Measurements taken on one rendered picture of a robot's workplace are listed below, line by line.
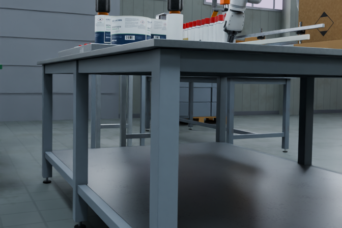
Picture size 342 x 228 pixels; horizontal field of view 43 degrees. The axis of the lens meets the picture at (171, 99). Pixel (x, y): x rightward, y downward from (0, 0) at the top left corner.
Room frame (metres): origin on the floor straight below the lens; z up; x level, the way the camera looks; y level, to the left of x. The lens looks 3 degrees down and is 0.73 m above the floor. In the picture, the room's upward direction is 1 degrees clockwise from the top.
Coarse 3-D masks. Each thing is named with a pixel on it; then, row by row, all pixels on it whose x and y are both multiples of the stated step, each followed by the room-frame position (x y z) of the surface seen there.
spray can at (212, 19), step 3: (210, 18) 2.54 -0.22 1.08; (213, 18) 2.53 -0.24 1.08; (210, 21) 2.54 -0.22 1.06; (213, 21) 2.53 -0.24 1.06; (210, 24) 2.53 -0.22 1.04; (210, 27) 2.53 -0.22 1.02; (210, 30) 2.52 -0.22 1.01; (210, 33) 2.52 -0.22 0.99; (210, 36) 2.52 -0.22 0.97; (210, 39) 2.52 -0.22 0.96
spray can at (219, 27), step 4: (220, 16) 2.43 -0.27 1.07; (220, 20) 2.43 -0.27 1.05; (216, 24) 2.44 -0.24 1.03; (220, 24) 2.42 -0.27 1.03; (216, 28) 2.44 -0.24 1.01; (220, 28) 2.42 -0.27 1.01; (216, 32) 2.44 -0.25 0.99; (220, 32) 2.42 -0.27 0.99; (216, 36) 2.44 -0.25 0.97; (220, 36) 2.42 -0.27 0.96; (216, 40) 2.43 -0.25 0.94; (220, 40) 2.42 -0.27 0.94
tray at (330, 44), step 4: (336, 40) 1.51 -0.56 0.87; (340, 40) 1.49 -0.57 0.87; (296, 44) 1.69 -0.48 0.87; (300, 44) 1.67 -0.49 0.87; (304, 44) 1.65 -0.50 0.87; (308, 44) 1.63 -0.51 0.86; (312, 44) 1.61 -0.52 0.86; (316, 44) 1.60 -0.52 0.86; (320, 44) 1.58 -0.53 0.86; (324, 44) 1.56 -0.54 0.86; (328, 44) 1.54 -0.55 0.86; (332, 44) 1.53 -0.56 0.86; (336, 44) 1.51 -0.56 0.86; (340, 44) 1.49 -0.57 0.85; (336, 48) 1.51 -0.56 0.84; (340, 48) 1.49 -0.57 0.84
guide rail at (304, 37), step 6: (294, 36) 1.83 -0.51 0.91; (300, 36) 1.80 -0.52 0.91; (306, 36) 1.77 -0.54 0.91; (240, 42) 2.20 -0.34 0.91; (246, 42) 2.15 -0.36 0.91; (252, 42) 2.10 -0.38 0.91; (258, 42) 2.06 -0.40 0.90; (264, 42) 2.02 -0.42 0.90; (270, 42) 1.98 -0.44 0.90; (276, 42) 1.94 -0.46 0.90
